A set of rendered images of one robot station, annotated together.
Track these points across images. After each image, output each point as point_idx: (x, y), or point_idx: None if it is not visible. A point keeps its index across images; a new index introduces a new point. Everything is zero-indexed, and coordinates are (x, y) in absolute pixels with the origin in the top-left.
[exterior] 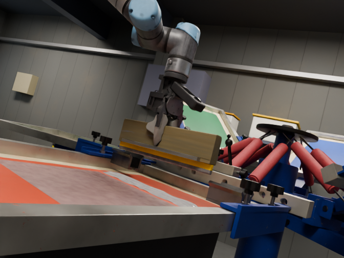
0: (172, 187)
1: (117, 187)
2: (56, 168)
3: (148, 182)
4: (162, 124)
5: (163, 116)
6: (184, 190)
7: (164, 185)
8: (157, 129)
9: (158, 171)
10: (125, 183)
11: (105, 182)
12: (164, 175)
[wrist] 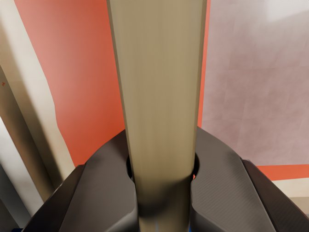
0: (54, 112)
1: (257, 63)
2: (296, 149)
3: (111, 132)
4: (231, 174)
5: (257, 217)
6: (23, 99)
7: (66, 127)
8: (235, 151)
9: (39, 185)
10: (199, 105)
11: (260, 90)
12: (34, 169)
